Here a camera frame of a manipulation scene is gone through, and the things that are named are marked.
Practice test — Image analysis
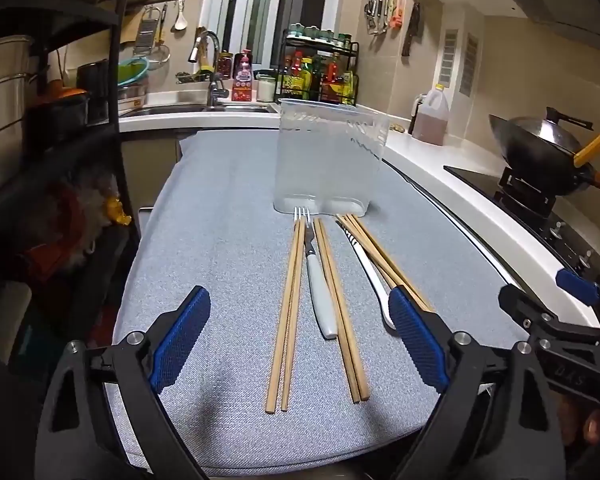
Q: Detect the black hanging rail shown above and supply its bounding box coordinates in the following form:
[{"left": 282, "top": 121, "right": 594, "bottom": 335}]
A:
[{"left": 130, "top": 0, "right": 188, "bottom": 12}]

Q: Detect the red soap bottle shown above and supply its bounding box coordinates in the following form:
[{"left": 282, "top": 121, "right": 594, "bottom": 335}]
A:
[{"left": 231, "top": 50, "right": 255, "bottom": 103}]

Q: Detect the metal grater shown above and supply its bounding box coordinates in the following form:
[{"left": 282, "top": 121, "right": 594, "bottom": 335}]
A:
[{"left": 132, "top": 7, "right": 161, "bottom": 56}]

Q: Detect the yellow plastic bag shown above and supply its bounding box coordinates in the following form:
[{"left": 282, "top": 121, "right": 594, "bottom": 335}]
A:
[{"left": 104, "top": 196, "right": 132, "bottom": 227}]

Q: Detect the black shelf rack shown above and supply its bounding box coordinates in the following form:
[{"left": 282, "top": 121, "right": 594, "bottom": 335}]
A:
[{"left": 0, "top": 0, "right": 148, "bottom": 321}]

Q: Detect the steel sink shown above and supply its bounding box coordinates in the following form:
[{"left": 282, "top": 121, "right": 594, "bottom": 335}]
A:
[{"left": 119, "top": 102, "right": 279, "bottom": 117}]

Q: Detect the white jar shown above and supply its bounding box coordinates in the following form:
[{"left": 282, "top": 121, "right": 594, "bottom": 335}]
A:
[{"left": 256, "top": 74, "right": 276, "bottom": 103}]

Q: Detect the yellow-handled spatula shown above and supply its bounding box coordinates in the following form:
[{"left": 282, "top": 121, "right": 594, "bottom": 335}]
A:
[{"left": 573, "top": 132, "right": 600, "bottom": 167}]

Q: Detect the black spice rack with bottles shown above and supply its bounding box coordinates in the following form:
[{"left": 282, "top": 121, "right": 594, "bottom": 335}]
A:
[{"left": 278, "top": 23, "right": 360, "bottom": 107}]

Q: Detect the black stove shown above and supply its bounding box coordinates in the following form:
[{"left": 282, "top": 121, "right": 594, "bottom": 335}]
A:
[{"left": 442, "top": 165, "right": 600, "bottom": 306}]

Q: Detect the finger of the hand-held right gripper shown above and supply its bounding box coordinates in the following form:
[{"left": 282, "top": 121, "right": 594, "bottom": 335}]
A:
[
  {"left": 498, "top": 284, "right": 600, "bottom": 348},
  {"left": 555, "top": 255, "right": 600, "bottom": 307}
]

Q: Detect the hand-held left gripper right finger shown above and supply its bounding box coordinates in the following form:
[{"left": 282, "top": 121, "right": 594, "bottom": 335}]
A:
[{"left": 387, "top": 286, "right": 568, "bottom": 480}]

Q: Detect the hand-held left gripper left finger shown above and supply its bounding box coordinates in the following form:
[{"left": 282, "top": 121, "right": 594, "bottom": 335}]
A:
[{"left": 37, "top": 285, "right": 212, "bottom": 480}]

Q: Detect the steel kitchen faucet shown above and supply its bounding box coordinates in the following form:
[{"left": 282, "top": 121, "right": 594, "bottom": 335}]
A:
[{"left": 187, "top": 31, "right": 230, "bottom": 107}]

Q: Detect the stack of colourful bowls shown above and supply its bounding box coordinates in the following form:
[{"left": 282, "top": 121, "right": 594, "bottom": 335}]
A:
[{"left": 117, "top": 56, "right": 150, "bottom": 87}]

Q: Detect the wire strainer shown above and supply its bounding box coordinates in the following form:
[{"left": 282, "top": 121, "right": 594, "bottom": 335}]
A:
[{"left": 147, "top": 44, "right": 171, "bottom": 71}]

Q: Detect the black wok with steel lid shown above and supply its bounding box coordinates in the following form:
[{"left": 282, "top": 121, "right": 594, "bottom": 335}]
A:
[{"left": 507, "top": 106, "right": 595, "bottom": 155}]

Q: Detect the grey table mat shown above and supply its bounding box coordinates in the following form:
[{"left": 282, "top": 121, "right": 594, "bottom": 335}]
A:
[{"left": 107, "top": 130, "right": 531, "bottom": 478}]

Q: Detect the window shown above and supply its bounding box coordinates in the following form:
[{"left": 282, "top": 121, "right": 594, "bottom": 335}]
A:
[{"left": 207, "top": 0, "right": 342, "bottom": 77}]

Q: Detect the straight white-handled fork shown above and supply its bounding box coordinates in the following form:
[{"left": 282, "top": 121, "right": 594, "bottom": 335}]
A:
[{"left": 294, "top": 206, "right": 339, "bottom": 340}]

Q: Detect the clear plastic container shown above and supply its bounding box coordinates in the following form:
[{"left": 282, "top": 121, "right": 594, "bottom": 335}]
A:
[{"left": 271, "top": 98, "right": 390, "bottom": 214}]

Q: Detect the cooking oil jug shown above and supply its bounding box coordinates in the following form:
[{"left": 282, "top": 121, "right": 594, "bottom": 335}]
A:
[{"left": 411, "top": 85, "right": 451, "bottom": 147}]

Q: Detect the hanging cleaver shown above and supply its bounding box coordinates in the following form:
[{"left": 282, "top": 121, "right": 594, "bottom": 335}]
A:
[{"left": 401, "top": 2, "right": 424, "bottom": 58}]

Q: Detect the steel basin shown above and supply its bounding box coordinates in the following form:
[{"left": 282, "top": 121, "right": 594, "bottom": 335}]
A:
[{"left": 117, "top": 83, "right": 149, "bottom": 106}]

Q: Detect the person's right hand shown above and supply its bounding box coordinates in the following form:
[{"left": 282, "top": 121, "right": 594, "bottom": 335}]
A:
[{"left": 555, "top": 395, "right": 600, "bottom": 463}]

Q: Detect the wooden chopstick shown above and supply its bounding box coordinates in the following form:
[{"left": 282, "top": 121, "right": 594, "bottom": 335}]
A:
[
  {"left": 346, "top": 214, "right": 429, "bottom": 313},
  {"left": 317, "top": 217, "right": 371, "bottom": 402},
  {"left": 353, "top": 214, "right": 436, "bottom": 310},
  {"left": 265, "top": 219, "right": 303, "bottom": 415},
  {"left": 313, "top": 218, "right": 361, "bottom": 404},
  {"left": 336, "top": 216, "right": 400, "bottom": 293},
  {"left": 280, "top": 219, "right": 307, "bottom": 412}
]

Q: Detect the narrow wall vent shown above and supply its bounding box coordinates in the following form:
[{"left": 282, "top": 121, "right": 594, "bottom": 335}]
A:
[{"left": 460, "top": 32, "right": 479, "bottom": 96}]

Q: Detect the curved white-handled fork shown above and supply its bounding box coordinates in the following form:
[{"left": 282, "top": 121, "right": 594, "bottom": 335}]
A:
[{"left": 336, "top": 220, "right": 398, "bottom": 331}]

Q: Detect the wide wall vent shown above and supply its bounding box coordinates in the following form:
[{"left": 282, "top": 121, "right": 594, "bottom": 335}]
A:
[{"left": 437, "top": 27, "right": 459, "bottom": 84}]

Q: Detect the row of hanging kitchen tools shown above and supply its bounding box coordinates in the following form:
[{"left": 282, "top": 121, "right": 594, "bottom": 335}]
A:
[{"left": 363, "top": 0, "right": 407, "bottom": 36}]

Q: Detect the large steel pot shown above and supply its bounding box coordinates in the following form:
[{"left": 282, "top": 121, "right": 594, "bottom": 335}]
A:
[{"left": 0, "top": 35, "right": 37, "bottom": 196}]

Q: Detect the black pot with orange lid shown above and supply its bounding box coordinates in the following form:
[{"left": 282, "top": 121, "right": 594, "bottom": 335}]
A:
[{"left": 30, "top": 87, "right": 91, "bottom": 131}]

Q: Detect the tall black container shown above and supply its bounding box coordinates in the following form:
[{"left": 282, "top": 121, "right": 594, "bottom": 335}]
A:
[{"left": 77, "top": 60, "right": 110, "bottom": 124}]

